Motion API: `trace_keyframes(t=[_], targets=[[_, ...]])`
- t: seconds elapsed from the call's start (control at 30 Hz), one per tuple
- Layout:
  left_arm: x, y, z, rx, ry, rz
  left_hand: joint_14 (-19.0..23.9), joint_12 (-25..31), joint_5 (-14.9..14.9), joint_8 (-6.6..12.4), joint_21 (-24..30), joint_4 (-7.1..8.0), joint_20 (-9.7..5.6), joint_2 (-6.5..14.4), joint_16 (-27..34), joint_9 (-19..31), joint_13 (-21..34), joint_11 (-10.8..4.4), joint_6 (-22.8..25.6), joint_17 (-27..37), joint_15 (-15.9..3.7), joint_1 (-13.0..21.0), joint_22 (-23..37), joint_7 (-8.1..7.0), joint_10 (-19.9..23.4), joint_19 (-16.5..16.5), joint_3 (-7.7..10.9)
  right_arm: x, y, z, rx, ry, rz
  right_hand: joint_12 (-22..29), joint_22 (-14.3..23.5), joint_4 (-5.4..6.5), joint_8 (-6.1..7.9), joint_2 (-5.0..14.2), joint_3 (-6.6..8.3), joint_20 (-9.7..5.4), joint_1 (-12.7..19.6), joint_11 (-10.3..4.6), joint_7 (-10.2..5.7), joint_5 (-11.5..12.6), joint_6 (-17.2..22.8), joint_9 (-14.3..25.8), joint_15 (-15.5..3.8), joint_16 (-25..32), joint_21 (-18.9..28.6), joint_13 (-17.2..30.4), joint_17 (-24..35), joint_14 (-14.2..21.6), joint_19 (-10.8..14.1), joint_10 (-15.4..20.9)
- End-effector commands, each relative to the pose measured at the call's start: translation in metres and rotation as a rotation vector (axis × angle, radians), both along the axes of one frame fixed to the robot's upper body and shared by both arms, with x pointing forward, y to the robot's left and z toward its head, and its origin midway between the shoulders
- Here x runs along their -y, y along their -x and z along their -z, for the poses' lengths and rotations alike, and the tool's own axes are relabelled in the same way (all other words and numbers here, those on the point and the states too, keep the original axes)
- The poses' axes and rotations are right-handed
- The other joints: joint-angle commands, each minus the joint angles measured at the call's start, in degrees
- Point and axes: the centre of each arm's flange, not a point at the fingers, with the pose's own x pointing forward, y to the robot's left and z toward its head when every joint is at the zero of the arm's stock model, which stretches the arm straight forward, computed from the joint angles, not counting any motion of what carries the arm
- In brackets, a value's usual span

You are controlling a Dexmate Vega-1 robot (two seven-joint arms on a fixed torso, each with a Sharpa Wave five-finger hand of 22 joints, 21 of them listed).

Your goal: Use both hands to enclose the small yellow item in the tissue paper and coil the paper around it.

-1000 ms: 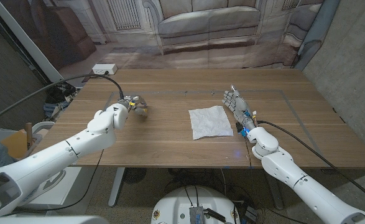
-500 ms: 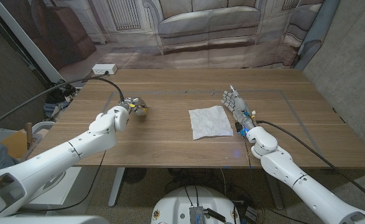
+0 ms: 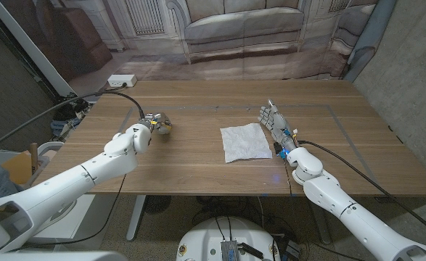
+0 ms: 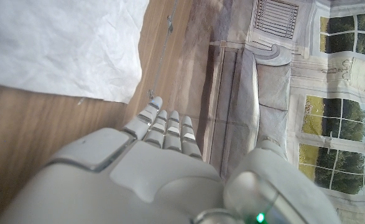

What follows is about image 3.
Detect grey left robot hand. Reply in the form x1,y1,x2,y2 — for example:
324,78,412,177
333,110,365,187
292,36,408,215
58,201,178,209
139,112,173,136

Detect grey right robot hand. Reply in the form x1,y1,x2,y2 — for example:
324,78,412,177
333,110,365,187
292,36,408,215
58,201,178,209
258,99,298,160

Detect white tissue paper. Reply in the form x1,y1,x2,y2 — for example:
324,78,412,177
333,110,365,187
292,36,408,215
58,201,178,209
219,123,274,164

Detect white power strip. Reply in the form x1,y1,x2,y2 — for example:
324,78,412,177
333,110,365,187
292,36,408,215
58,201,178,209
107,74,138,88

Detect printed sofa room backdrop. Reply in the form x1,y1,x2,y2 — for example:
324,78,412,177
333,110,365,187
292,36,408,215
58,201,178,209
0,0,380,99

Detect grey table leg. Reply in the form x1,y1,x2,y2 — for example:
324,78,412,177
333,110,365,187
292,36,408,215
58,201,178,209
308,195,332,244

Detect white chair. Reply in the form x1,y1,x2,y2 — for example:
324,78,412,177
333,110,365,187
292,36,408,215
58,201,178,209
27,141,65,186

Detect white floor panel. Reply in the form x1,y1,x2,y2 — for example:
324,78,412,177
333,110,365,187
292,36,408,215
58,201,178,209
27,194,97,247

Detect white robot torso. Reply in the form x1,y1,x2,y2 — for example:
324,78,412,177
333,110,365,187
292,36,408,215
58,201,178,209
176,216,282,261

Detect grey blue rolled sheet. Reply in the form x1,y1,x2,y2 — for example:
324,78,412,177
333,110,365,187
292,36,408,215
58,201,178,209
343,0,398,83

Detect grey finned electronics box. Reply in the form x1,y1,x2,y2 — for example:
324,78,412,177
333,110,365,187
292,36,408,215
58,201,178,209
220,239,239,261

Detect orange cardboard box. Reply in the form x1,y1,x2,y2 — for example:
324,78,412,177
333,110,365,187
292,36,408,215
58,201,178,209
0,151,34,184

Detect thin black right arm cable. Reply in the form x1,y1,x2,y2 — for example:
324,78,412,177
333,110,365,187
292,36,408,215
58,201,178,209
284,159,294,196

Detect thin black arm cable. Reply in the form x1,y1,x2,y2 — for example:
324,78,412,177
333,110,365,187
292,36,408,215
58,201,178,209
284,159,294,196
16,173,126,251

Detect dark pile of cables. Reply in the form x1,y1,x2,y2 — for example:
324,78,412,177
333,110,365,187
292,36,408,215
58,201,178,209
51,92,90,138

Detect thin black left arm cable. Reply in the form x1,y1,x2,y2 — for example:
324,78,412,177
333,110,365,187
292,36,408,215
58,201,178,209
16,173,126,251

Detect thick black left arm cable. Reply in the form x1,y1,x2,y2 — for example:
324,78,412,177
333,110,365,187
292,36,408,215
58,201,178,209
0,90,147,157

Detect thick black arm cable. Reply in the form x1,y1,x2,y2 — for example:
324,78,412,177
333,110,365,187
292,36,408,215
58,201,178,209
298,140,426,241
0,90,147,157

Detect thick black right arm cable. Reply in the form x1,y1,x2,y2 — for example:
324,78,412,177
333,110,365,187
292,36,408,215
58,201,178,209
298,140,426,241

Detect wooden handle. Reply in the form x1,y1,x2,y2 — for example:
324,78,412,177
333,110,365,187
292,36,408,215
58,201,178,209
29,142,39,175

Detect white backdrop frame pole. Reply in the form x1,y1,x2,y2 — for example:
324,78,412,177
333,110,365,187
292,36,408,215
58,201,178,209
0,0,75,97

